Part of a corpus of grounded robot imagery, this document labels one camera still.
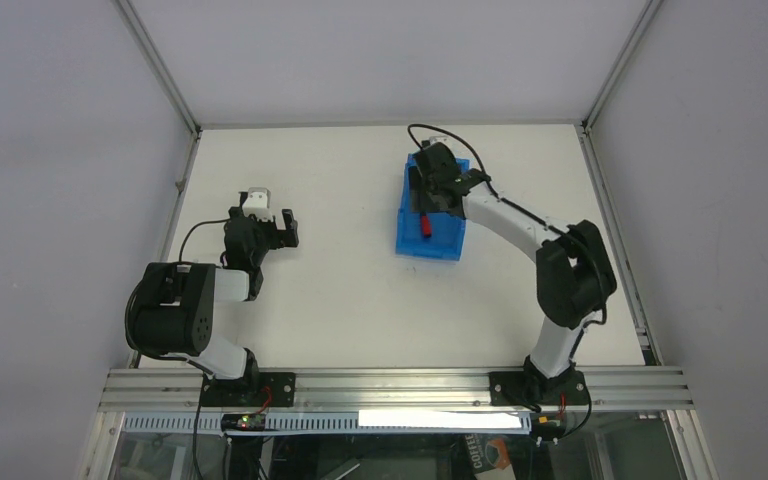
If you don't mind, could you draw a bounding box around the red handled screwdriver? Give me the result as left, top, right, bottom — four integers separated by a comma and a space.
419, 212, 433, 239

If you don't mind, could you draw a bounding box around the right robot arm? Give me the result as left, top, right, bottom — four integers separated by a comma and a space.
410, 141, 617, 390

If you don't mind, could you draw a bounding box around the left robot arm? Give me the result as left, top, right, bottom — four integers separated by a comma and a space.
124, 207, 299, 397

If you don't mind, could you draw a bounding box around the blue plastic bin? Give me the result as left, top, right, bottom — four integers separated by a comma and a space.
395, 154, 466, 262

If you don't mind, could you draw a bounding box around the small green circuit board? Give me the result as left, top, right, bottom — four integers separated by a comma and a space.
220, 413, 267, 431

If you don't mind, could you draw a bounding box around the coffee labelled box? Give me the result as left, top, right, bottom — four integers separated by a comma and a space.
464, 433, 511, 474

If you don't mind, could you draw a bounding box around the left black cable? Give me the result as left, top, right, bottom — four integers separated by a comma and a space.
177, 219, 230, 264

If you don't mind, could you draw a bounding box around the black cable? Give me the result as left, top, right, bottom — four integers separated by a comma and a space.
407, 123, 491, 180
177, 219, 230, 264

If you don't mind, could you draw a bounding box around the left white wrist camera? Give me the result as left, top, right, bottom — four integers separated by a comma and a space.
241, 187, 274, 223

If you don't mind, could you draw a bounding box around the right black cable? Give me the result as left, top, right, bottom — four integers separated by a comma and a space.
407, 123, 491, 180

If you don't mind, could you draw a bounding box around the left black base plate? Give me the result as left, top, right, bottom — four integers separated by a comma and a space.
199, 371, 297, 408

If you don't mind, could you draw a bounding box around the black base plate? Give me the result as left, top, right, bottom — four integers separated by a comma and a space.
488, 368, 590, 408
199, 371, 297, 408

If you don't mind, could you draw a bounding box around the white slotted cable duct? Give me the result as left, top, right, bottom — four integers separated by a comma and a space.
123, 409, 531, 436

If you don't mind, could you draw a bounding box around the aluminium mounting rail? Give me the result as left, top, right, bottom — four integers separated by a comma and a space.
98, 366, 695, 413

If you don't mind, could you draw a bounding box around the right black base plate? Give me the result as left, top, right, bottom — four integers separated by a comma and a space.
488, 368, 590, 408

